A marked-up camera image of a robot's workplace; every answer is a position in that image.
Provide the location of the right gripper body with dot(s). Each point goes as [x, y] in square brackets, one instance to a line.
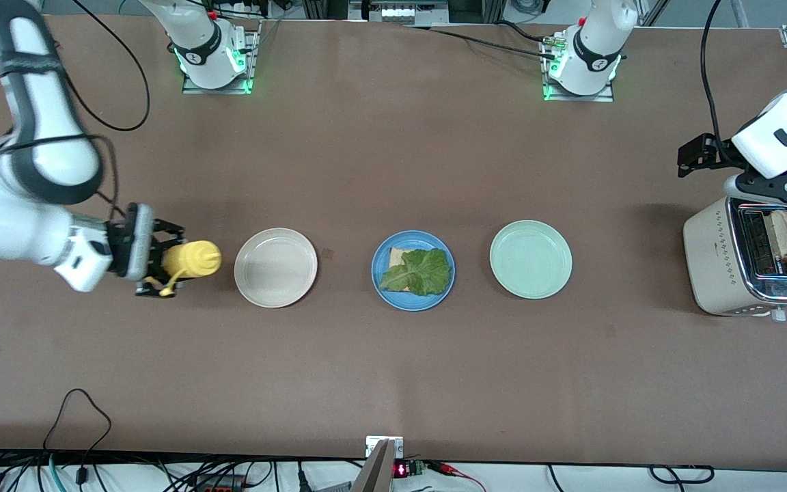
[119, 249]

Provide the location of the yellow mustard squeeze bottle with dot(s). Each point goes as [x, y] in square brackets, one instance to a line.
[192, 260]

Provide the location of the toasted bread slice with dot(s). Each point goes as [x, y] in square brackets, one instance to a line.
[786, 236]
[397, 257]

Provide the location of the green lettuce leaf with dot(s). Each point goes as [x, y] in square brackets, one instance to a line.
[424, 273]

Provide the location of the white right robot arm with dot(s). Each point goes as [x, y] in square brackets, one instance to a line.
[45, 157]

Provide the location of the beige plate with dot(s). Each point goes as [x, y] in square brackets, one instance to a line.
[275, 268]

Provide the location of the pale green plate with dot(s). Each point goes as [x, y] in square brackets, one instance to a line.
[530, 260]

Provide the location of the blue plate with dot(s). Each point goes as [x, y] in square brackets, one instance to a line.
[412, 305]

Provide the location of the cream and chrome toaster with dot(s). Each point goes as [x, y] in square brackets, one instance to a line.
[714, 260]

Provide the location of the red LED display module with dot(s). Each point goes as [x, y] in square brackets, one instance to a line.
[402, 470]

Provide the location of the lit power unit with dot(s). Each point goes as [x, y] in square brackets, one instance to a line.
[400, 12]

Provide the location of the red clip lead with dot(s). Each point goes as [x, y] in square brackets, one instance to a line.
[445, 468]

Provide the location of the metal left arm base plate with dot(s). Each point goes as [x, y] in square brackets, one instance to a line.
[578, 98]

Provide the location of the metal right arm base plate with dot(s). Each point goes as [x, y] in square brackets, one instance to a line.
[216, 91]

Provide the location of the white metal clamp bracket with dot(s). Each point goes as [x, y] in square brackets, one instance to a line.
[373, 445]

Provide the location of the grey metal camera pole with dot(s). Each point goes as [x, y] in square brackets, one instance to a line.
[376, 475]

